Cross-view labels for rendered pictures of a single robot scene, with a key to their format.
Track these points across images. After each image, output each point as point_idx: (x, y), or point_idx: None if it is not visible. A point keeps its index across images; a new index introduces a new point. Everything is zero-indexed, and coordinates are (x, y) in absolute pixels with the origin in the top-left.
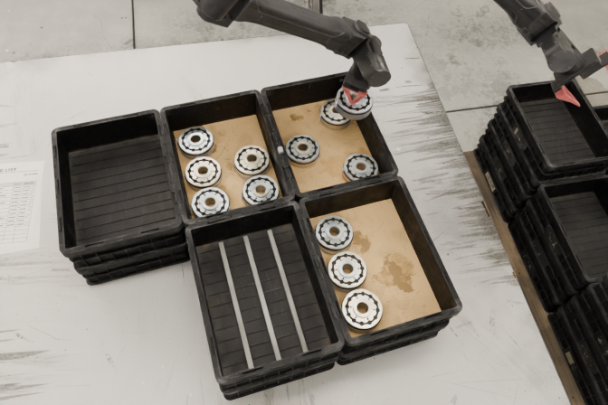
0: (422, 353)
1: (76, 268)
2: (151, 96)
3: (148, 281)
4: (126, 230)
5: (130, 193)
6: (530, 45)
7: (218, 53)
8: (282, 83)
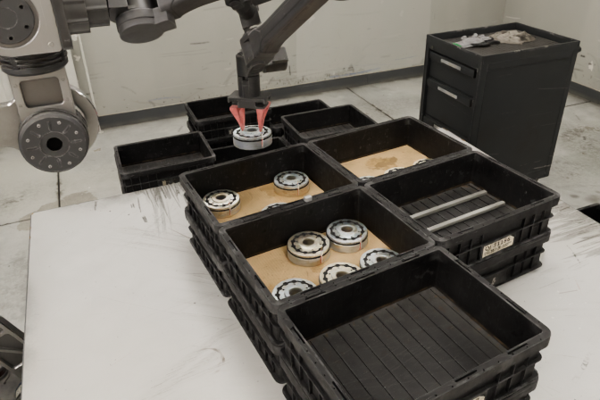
0: None
1: (537, 373)
2: None
3: None
4: (454, 338)
5: (399, 352)
6: (244, 6)
7: (56, 386)
8: (131, 298)
